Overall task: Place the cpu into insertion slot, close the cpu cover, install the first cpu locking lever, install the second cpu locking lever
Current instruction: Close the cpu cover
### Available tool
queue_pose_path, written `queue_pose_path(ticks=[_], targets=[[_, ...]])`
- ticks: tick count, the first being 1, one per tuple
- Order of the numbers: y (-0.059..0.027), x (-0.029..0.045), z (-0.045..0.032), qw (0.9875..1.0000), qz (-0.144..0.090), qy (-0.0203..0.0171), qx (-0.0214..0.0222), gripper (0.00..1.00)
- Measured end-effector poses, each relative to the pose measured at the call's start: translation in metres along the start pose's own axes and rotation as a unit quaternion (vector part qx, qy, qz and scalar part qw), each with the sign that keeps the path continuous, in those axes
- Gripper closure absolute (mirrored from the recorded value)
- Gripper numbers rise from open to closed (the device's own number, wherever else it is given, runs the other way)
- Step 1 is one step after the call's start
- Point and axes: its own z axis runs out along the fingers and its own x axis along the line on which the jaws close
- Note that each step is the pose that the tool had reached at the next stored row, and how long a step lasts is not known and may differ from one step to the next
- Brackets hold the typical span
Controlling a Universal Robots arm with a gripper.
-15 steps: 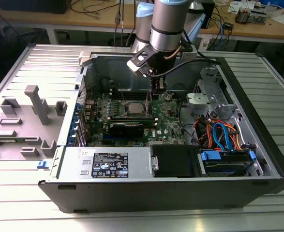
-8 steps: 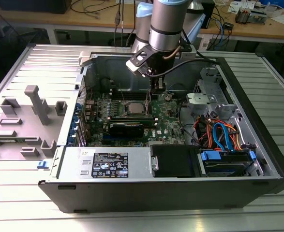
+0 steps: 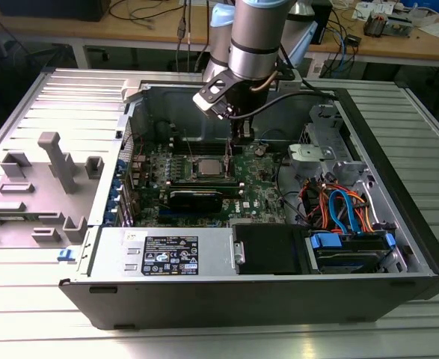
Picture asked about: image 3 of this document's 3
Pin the thin metal locking lever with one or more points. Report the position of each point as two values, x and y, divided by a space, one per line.
228 147
189 144

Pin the square silver CPU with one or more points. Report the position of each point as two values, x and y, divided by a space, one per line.
210 167

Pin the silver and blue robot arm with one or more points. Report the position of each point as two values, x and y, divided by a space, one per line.
253 45

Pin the black RAM slot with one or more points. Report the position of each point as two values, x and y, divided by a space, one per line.
204 142
204 186
204 138
204 146
204 182
204 150

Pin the CPU socket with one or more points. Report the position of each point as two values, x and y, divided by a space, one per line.
195 170

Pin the blue expansion slot clip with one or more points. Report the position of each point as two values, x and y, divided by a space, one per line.
110 217
121 166
113 202
116 184

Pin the round coin battery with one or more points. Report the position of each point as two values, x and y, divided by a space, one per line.
260 150

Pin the silver metal disk bay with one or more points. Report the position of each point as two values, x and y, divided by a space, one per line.
310 153

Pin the green motherboard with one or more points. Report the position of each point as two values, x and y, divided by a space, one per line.
256 187

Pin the tall black box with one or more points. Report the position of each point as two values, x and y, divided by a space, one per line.
324 22

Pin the black graphics card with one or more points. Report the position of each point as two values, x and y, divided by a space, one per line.
194 202

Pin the pale grey plastic block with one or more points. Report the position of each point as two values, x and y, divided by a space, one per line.
131 89

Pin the small black adapter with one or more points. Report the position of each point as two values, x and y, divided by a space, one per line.
353 40

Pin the small white card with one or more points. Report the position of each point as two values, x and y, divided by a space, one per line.
362 10

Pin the black plastic box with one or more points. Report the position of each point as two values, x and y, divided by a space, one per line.
267 248

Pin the metal heat sink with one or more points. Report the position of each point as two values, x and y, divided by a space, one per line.
376 24

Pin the silver power supply with label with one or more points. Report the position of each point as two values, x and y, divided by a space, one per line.
211 250

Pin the blue disk carrier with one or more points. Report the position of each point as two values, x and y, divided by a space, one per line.
325 240

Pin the wooden desk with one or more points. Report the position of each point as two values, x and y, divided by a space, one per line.
92 29

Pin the grey electronic part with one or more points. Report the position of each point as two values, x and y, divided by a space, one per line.
402 22

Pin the dark hard disk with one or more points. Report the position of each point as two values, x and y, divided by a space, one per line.
346 261

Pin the black PC case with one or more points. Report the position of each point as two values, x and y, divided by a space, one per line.
241 303

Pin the flat black box device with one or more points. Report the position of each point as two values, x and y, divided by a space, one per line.
54 7

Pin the grey plastic parts rack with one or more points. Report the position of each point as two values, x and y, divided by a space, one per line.
36 202

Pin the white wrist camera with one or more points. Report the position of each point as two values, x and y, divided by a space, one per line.
208 98

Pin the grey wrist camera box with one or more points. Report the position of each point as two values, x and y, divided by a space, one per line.
289 86

